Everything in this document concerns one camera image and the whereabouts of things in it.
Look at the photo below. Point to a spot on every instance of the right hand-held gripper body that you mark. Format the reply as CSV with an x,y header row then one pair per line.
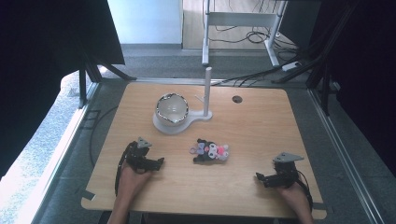
x,y
286,174

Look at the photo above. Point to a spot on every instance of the grey tape piece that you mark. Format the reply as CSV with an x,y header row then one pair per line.
x,y
319,206
88,195

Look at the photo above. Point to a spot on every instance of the white stand with post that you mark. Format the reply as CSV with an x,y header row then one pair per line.
x,y
207,93

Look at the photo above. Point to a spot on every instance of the white metal desk frame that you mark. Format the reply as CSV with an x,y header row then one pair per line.
x,y
239,19

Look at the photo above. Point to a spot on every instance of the person's left hand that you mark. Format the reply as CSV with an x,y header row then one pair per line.
x,y
132,182

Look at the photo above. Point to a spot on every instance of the black metal stand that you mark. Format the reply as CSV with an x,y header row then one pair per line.
x,y
90,74
320,65

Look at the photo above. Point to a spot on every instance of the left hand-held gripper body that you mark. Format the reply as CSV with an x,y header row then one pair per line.
x,y
136,154

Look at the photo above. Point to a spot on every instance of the white bowl with patterned rim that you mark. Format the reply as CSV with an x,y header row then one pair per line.
x,y
172,109

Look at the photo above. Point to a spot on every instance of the aluminium floor rail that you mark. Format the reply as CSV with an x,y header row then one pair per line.
x,y
62,158
342,155

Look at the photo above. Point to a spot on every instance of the black curtain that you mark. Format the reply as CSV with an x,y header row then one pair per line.
x,y
46,56
364,62

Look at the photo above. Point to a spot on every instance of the white power strip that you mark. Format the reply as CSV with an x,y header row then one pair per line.
x,y
290,66

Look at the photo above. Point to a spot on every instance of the person's right hand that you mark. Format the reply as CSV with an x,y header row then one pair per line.
x,y
295,197

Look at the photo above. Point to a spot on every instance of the black and pink plush toy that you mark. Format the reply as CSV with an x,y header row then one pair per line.
x,y
210,151

